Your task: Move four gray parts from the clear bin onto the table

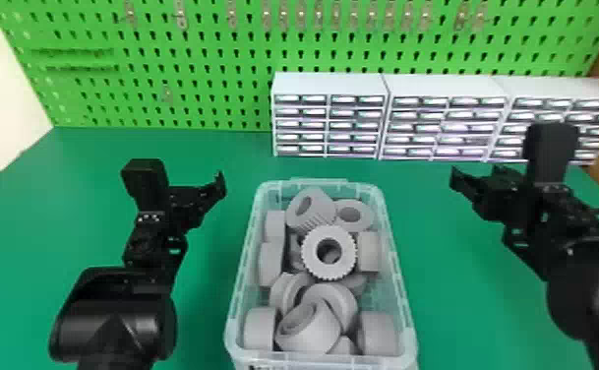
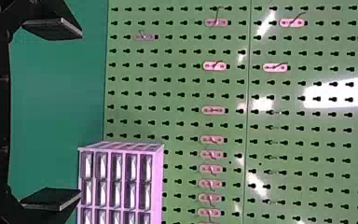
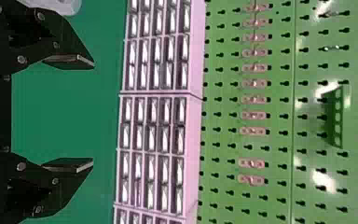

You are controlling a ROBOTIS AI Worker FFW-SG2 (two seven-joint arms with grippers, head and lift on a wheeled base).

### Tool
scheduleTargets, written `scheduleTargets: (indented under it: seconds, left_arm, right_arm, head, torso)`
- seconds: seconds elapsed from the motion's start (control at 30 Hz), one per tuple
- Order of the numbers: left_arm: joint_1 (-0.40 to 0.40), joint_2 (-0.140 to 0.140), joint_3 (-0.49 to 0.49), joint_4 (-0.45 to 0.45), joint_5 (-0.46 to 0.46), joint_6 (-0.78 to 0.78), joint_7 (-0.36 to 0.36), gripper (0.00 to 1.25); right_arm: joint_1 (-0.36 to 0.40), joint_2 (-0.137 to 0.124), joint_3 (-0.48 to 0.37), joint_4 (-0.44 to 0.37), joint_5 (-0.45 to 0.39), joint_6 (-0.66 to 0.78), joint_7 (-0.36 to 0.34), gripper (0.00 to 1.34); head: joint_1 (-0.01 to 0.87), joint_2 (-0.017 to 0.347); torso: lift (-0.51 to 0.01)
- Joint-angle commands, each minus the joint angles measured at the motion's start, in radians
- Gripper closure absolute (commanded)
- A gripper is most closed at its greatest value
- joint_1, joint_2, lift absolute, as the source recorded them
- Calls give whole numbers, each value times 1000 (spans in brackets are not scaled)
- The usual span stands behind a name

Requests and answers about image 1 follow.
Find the clear bin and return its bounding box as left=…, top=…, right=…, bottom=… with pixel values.
left=222, top=177, right=421, bottom=370

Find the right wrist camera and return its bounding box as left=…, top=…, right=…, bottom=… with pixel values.
left=522, top=121, right=581, bottom=186

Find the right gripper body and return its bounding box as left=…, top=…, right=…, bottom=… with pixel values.
left=476, top=164, right=540, bottom=226

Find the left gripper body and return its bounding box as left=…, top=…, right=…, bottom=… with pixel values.
left=166, top=184, right=204, bottom=232

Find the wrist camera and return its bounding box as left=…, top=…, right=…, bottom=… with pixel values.
left=522, top=121, right=581, bottom=186
left=120, top=157, right=171, bottom=215

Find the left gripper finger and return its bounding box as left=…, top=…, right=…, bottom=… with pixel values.
left=197, top=170, right=228, bottom=202
left=190, top=195, right=226, bottom=220

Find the grey ring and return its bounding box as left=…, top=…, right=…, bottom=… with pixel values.
left=300, top=280, right=360, bottom=333
left=282, top=272, right=317, bottom=318
left=355, top=309, right=401, bottom=358
left=332, top=198, right=376, bottom=234
left=269, top=271, right=300, bottom=312
left=300, top=224, right=359, bottom=282
left=284, top=186, right=338, bottom=237
left=273, top=299, right=343, bottom=355
left=241, top=306, right=278, bottom=353
left=256, top=240, right=285, bottom=288
left=356, top=229, right=384, bottom=275
left=263, top=208, right=288, bottom=244

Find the white drawer cabinet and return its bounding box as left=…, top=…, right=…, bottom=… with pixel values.
left=379, top=73, right=510, bottom=163
left=270, top=71, right=391, bottom=159
left=489, top=75, right=599, bottom=167

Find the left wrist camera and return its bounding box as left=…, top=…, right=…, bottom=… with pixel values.
left=120, top=157, right=171, bottom=215

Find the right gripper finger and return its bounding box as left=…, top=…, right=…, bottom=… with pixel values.
left=449, top=165, right=488, bottom=196
left=455, top=188, right=489, bottom=212

